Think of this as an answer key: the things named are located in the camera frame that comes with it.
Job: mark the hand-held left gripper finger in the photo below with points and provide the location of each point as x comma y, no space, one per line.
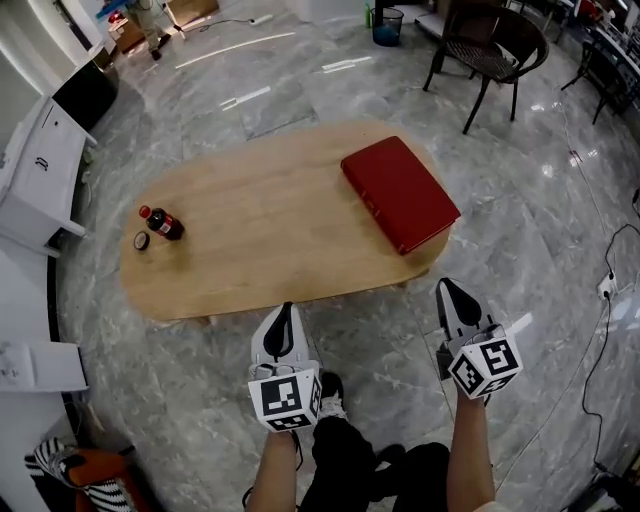
259,345
301,340

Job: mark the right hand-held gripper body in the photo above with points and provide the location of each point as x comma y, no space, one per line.
485,365

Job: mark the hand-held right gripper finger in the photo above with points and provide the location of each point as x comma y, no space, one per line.
445,315
475,312

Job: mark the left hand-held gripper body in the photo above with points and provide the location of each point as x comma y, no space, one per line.
285,397

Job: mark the person's right forearm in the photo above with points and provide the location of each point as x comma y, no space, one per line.
470,450

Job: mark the person's left forearm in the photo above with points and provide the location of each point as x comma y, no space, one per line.
275,470

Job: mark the wooden coffee table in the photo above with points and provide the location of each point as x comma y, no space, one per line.
275,225

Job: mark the person's black shoe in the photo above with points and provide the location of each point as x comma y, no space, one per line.
331,387
391,452

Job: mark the person's black trousers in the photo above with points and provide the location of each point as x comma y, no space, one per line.
345,460

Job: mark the red hardcover book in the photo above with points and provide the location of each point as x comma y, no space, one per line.
400,195

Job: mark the dark soda bottle red cap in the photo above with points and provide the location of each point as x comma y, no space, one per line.
165,225

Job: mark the black bottle cap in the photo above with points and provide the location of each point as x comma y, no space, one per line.
142,241

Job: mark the orange chair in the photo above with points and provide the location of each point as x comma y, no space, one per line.
100,465

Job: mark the black white striped cushion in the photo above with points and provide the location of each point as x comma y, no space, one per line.
107,495

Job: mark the white box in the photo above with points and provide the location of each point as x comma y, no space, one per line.
45,367

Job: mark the dark wicker chair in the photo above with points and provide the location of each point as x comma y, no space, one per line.
480,55

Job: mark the white sink cabinet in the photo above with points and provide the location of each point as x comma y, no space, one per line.
40,185

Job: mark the black metal chair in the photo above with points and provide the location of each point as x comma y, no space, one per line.
607,70

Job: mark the black mesh waste bin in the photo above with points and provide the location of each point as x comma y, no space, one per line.
387,27

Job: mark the dark box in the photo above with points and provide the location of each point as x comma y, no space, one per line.
87,95

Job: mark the green bottle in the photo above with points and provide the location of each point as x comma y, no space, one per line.
368,15

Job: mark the long white power strip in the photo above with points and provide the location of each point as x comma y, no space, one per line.
261,19

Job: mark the small wooden box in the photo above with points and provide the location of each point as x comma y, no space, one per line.
131,37

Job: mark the wooden crate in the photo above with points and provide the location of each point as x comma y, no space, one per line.
192,11

